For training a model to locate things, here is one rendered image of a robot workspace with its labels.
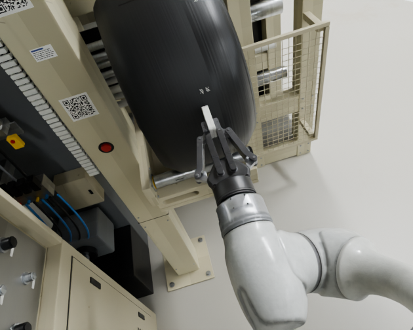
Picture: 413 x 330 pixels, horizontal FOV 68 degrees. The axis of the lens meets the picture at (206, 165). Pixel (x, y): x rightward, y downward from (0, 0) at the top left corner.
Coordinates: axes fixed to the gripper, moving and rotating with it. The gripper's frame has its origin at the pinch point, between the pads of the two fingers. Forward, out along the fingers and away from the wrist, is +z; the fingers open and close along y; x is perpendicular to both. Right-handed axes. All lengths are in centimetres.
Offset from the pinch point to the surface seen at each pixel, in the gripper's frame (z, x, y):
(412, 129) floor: 53, 132, -135
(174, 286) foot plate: 0, 123, 41
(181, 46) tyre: 12.1, -11.2, 1.0
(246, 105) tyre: 4.6, 3.8, -9.7
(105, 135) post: 20.2, 15.6, 29.4
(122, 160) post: 18.6, 26.9, 28.8
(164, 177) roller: 11.3, 32.8, 17.6
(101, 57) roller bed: 60, 17, 28
